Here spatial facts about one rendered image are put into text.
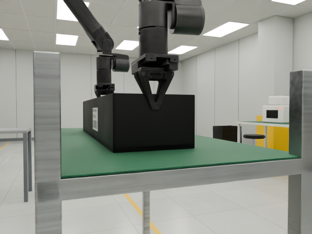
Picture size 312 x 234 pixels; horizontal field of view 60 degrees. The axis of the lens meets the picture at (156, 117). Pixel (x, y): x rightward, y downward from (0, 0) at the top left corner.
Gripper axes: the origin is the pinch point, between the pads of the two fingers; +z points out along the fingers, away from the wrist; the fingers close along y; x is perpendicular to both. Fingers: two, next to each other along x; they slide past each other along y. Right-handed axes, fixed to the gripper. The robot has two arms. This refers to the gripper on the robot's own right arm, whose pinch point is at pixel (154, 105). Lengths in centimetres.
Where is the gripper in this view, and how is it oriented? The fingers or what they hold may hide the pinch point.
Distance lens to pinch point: 53.3
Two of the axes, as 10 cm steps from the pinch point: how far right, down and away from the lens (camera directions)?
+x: -9.4, 0.2, -3.5
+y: -3.5, -0.2, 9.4
